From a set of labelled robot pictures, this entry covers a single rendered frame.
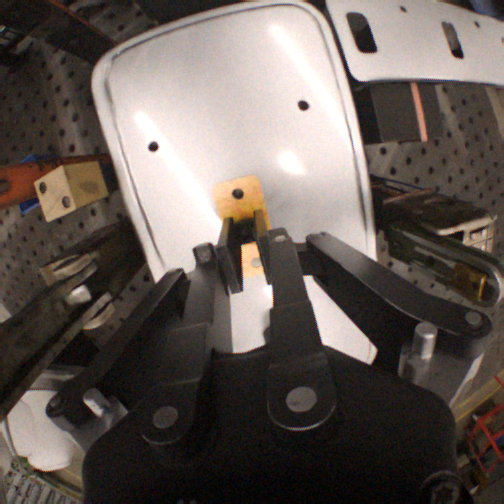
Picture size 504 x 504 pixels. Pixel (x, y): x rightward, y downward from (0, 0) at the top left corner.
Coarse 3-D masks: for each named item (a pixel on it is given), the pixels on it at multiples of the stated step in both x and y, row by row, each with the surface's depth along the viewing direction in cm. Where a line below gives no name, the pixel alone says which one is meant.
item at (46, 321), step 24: (48, 288) 16; (72, 288) 16; (24, 312) 12; (48, 312) 14; (72, 312) 18; (96, 312) 18; (0, 336) 10; (24, 336) 12; (48, 336) 14; (72, 336) 15; (0, 360) 10; (24, 360) 11; (48, 360) 13; (0, 384) 9; (24, 384) 10; (0, 408) 8
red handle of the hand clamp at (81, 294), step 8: (80, 288) 17; (88, 288) 18; (64, 296) 17; (72, 296) 17; (80, 296) 17; (88, 296) 18; (64, 304) 17; (72, 304) 17; (80, 304) 18; (88, 304) 18
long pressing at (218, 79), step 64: (256, 0) 15; (128, 64) 17; (192, 64) 17; (256, 64) 18; (320, 64) 18; (128, 128) 19; (192, 128) 20; (256, 128) 20; (320, 128) 20; (128, 192) 21; (192, 192) 22; (320, 192) 22; (192, 256) 24; (256, 320) 27; (320, 320) 27
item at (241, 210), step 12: (240, 180) 20; (252, 180) 20; (216, 192) 20; (228, 192) 20; (252, 192) 20; (216, 204) 20; (228, 204) 20; (240, 204) 20; (252, 204) 20; (264, 204) 20; (228, 216) 21; (240, 216) 21; (252, 216) 21; (240, 228) 20; (252, 228) 20; (240, 240) 21; (252, 240) 21; (252, 252) 22; (252, 276) 23
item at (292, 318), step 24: (288, 240) 13; (288, 264) 11; (288, 288) 9; (288, 312) 7; (312, 312) 7; (288, 336) 6; (312, 336) 6; (288, 360) 5; (312, 360) 5; (288, 384) 4; (312, 384) 4; (288, 408) 4; (312, 408) 4; (336, 408) 4; (288, 432) 4; (312, 432) 3
